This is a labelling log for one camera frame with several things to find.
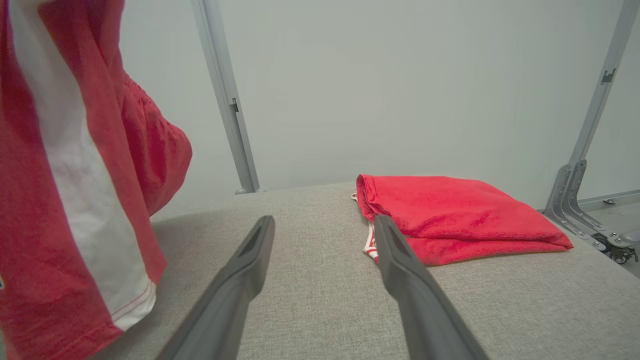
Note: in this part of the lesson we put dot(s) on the grey partition post, rounded feet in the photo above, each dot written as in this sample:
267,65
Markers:
227,100

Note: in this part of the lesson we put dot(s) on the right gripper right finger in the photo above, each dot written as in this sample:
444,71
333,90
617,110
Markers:
425,310

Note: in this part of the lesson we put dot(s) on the red white sleeveless jersey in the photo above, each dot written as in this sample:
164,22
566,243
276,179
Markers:
450,215

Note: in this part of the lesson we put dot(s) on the red shorts with white stripe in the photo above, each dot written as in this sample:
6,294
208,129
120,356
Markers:
50,200

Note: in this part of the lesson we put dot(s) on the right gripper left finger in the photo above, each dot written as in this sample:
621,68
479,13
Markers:
225,300

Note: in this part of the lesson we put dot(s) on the grey partition post, angled feet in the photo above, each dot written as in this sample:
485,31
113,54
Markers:
597,105

